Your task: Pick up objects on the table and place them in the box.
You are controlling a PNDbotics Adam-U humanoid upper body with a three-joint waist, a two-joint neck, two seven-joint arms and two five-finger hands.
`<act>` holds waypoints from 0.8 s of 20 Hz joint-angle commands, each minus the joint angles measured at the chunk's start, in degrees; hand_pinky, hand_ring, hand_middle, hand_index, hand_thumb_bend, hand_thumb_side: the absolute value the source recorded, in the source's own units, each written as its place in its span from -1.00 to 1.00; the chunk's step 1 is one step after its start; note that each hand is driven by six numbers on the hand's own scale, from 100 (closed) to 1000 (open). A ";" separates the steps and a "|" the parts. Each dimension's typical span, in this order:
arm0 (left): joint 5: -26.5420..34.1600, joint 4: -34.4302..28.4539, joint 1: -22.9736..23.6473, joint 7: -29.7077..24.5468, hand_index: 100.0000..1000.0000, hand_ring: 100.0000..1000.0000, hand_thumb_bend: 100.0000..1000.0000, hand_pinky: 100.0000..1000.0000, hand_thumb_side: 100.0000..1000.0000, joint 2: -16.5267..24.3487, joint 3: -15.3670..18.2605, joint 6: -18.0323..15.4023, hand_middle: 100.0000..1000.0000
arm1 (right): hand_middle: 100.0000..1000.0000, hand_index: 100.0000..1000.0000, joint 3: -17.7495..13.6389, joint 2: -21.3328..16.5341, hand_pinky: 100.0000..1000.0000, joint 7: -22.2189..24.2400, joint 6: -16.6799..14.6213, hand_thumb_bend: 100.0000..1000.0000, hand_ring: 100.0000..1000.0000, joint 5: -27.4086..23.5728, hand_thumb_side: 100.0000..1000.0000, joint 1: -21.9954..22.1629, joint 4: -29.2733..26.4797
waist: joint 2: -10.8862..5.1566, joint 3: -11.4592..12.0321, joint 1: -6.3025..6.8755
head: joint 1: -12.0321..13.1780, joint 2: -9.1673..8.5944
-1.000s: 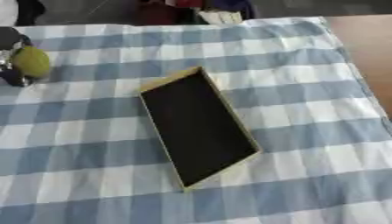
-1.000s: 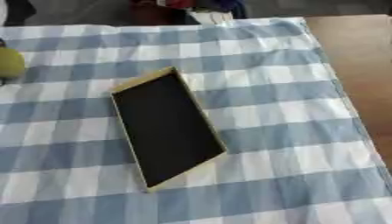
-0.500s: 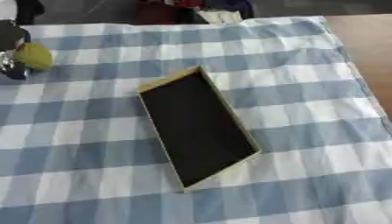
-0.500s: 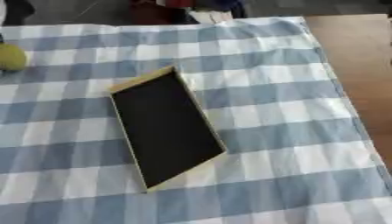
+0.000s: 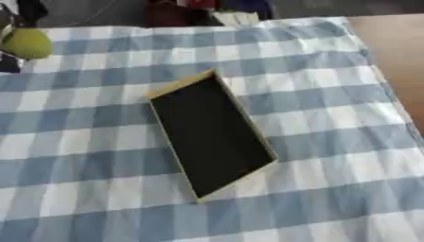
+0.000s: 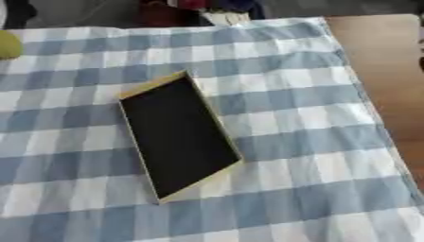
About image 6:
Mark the tan cardboard box black inside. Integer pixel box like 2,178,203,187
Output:
115,70,245,205

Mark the person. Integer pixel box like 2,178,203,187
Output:
132,0,269,28

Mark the yellow-green round toy fruit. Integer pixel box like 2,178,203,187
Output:
0,29,26,61

